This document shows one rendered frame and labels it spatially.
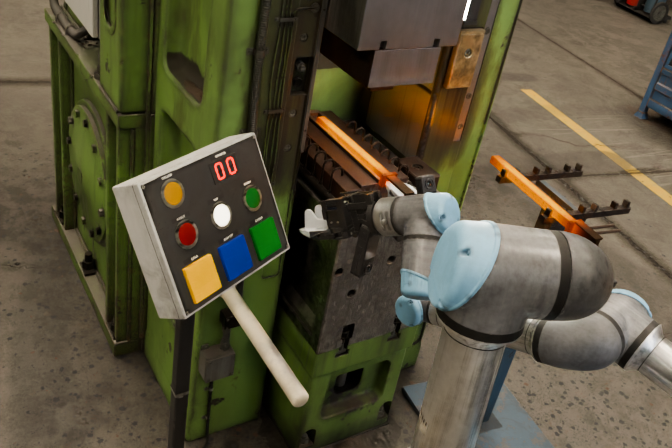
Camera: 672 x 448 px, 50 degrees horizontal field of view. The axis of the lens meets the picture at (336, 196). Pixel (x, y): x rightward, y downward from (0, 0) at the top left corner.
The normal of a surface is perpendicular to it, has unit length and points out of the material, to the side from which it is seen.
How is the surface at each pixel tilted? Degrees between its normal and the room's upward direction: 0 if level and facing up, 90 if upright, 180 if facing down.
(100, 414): 0
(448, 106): 90
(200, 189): 60
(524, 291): 77
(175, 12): 90
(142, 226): 90
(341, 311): 90
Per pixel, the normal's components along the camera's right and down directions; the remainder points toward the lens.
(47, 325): 0.16, -0.84
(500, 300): 0.05, 0.42
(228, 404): 0.51, 0.52
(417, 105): -0.84, 0.15
